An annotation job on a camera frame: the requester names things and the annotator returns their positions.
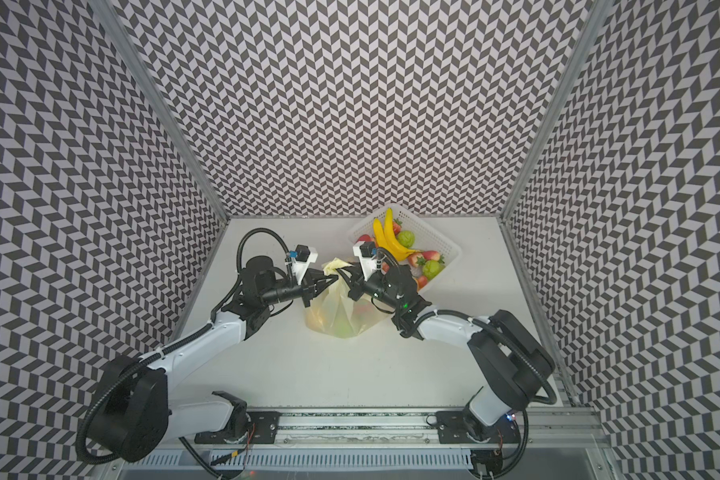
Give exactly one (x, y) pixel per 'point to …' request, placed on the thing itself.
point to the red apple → (364, 237)
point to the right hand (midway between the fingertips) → (334, 275)
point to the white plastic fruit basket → (426, 236)
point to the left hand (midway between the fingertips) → (337, 278)
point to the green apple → (406, 238)
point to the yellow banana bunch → (389, 239)
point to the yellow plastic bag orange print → (334, 312)
